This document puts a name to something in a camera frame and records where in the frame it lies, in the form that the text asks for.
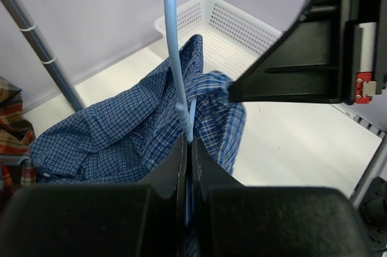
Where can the blue hanger of blue shirt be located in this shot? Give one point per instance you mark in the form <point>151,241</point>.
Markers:
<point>185,112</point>

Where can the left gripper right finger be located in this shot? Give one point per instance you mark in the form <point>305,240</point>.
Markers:
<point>236,220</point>

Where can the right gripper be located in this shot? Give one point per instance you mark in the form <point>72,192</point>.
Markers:
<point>305,64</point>

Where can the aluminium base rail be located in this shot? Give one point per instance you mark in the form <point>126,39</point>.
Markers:
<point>367,129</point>

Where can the white and metal clothes rack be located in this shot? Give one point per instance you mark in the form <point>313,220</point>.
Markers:
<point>40,46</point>

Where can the white plastic basket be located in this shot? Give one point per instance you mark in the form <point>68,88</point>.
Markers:
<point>232,38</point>

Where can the red plaid shirt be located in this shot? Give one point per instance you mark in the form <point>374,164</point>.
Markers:
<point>17,134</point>

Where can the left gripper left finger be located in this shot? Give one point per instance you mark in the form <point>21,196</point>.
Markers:
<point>139,219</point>

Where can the blue checked shirt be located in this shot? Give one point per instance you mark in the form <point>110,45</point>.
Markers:
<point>122,139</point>

